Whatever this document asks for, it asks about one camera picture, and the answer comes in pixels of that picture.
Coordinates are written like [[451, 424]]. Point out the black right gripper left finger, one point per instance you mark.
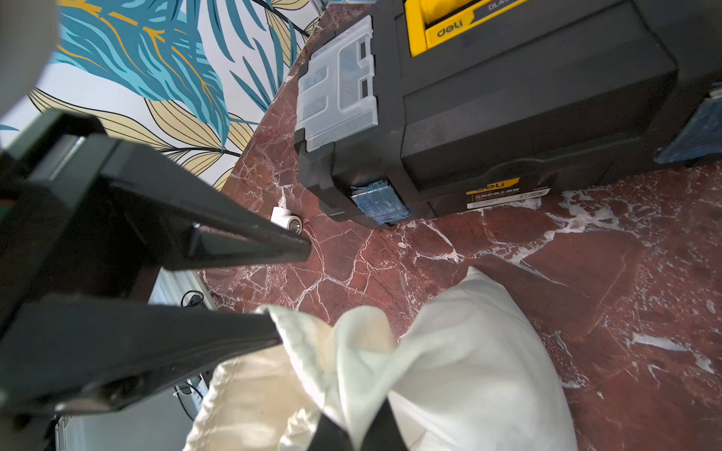
[[329, 437]]

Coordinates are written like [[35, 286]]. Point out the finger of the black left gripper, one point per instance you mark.
[[185, 223], [75, 356]]

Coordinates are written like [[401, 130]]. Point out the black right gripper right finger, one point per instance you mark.
[[384, 433]]

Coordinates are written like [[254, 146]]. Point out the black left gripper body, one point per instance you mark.
[[66, 229]]

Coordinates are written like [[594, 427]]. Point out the cream cloth drawstring bag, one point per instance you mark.
[[471, 373]]

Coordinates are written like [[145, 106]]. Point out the white PVC pipe tee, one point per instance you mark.
[[285, 218]]

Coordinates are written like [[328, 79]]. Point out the black plastic toolbox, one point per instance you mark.
[[417, 110]]

